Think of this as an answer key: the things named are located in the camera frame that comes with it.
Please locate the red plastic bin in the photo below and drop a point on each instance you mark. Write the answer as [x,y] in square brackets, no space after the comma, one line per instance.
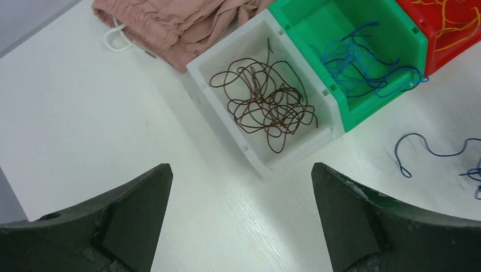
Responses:
[451,27]

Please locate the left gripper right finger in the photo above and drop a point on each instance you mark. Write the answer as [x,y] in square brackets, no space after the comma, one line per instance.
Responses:
[366,230]

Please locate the green plastic bin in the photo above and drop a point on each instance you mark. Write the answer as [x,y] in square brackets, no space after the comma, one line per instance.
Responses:
[367,53]

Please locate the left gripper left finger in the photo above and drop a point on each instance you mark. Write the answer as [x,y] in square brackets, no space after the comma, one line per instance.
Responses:
[115,231]

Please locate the clear plastic bin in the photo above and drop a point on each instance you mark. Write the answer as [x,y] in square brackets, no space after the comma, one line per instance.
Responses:
[267,96]

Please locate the pink cloth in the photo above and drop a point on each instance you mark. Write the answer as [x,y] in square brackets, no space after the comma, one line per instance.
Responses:
[176,31]

